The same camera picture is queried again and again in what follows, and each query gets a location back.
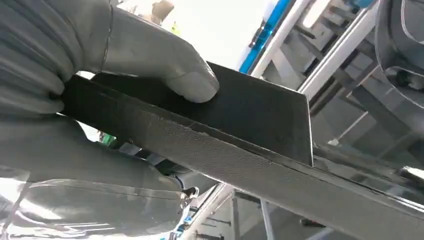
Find large blue steel shelf rack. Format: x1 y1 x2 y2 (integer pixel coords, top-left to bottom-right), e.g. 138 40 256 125
238 0 294 75

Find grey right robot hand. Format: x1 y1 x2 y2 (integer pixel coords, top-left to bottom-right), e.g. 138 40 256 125
0 0 221 240

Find white metal frame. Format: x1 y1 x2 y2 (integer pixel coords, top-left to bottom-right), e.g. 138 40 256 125
249 0 385 102

